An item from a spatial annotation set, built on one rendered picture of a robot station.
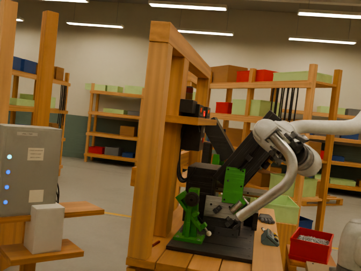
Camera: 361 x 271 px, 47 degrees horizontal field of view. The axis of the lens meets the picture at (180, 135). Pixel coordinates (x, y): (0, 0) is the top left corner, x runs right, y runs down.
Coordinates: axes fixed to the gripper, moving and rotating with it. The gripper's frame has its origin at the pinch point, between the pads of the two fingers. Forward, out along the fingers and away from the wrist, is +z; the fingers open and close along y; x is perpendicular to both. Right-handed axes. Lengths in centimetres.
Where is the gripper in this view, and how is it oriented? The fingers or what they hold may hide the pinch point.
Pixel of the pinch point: (279, 141)
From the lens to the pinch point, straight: 126.1
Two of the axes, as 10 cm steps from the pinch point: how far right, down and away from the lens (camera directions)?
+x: 5.0, 7.1, -5.0
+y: 7.1, -6.7, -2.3
